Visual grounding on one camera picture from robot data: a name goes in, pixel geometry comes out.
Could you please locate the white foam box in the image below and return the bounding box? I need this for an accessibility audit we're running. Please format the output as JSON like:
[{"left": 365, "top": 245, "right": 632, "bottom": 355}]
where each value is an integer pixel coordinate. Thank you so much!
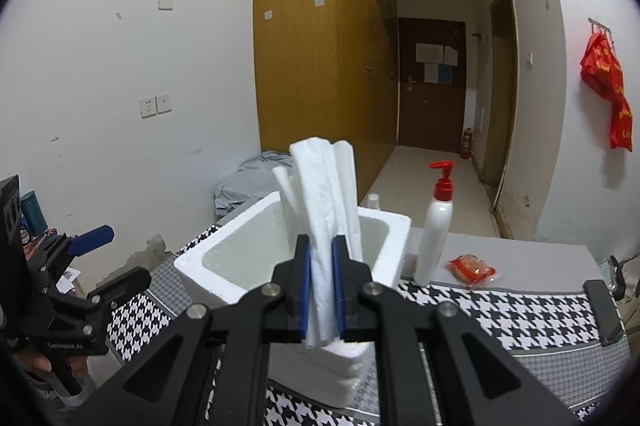
[{"left": 174, "top": 191, "right": 412, "bottom": 408}]

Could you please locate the wooden side door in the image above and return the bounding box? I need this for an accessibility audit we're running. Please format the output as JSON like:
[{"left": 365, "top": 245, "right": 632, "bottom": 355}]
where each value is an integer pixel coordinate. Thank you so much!
[{"left": 482, "top": 0, "right": 519, "bottom": 212}]

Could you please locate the white pump lotion bottle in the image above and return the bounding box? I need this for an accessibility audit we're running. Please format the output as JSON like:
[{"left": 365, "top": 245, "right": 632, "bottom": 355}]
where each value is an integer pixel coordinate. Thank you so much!
[{"left": 413, "top": 161, "right": 455, "bottom": 287}]

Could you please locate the dark brown entrance door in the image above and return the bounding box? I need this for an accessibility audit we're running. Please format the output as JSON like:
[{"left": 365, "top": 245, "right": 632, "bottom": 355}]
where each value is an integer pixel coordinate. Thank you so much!
[{"left": 397, "top": 17, "right": 467, "bottom": 153}]

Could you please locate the black plastic device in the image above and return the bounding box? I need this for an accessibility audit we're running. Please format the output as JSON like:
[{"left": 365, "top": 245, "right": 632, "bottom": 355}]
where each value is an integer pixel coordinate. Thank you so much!
[{"left": 607, "top": 256, "right": 628, "bottom": 302}]

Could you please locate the wooden wardrobe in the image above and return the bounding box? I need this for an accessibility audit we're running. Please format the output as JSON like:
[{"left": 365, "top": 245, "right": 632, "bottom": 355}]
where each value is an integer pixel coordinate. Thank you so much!
[{"left": 253, "top": 0, "right": 399, "bottom": 194}]

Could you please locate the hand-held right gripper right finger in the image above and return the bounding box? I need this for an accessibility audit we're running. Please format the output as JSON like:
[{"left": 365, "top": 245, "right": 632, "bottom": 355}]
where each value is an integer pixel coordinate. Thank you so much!
[{"left": 331, "top": 233, "right": 583, "bottom": 426}]

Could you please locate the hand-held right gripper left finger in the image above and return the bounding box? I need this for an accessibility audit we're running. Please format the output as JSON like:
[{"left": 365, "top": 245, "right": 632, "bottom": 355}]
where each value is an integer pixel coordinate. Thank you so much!
[{"left": 65, "top": 233, "right": 313, "bottom": 426}]

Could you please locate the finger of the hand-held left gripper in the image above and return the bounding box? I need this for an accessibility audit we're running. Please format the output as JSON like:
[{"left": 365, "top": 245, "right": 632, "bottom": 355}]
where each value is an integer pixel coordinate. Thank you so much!
[
  {"left": 86, "top": 267, "right": 152, "bottom": 312},
  {"left": 50, "top": 225, "right": 115, "bottom": 257}
]

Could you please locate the person's left hand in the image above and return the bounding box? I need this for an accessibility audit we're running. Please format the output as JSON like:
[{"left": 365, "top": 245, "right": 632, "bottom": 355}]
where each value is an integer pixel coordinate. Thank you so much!
[{"left": 12, "top": 348, "right": 90, "bottom": 388}]

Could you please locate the white paper towel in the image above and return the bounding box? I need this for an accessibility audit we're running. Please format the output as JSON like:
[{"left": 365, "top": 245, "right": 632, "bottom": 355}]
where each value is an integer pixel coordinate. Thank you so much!
[{"left": 272, "top": 136, "right": 365, "bottom": 349}]

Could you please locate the black smartphone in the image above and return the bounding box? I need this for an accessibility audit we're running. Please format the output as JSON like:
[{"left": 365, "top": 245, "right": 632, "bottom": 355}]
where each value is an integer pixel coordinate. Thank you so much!
[{"left": 584, "top": 279, "right": 625, "bottom": 347}]

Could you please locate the teal bottle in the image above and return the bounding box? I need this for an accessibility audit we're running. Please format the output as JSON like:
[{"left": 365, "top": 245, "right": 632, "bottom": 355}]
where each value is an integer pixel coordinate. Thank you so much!
[{"left": 20, "top": 191, "right": 48, "bottom": 237}]

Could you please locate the red snack packet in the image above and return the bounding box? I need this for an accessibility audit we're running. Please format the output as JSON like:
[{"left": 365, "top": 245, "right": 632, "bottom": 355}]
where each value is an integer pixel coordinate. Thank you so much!
[{"left": 445, "top": 253, "right": 501, "bottom": 289}]

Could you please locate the red plastic bag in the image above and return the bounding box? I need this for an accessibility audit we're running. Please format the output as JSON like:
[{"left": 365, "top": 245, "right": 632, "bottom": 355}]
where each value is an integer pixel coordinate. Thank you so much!
[{"left": 580, "top": 30, "right": 635, "bottom": 152}]

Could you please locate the houndstooth tablecloth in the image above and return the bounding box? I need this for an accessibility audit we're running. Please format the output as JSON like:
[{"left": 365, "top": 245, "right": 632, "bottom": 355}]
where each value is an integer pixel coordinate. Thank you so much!
[{"left": 100, "top": 226, "right": 633, "bottom": 426}]

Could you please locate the grey-blue cloth heap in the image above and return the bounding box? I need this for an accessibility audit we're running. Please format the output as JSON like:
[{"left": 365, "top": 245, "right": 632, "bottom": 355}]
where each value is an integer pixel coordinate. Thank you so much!
[{"left": 214, "top": 150, "right": 296, "bottom": 221}]

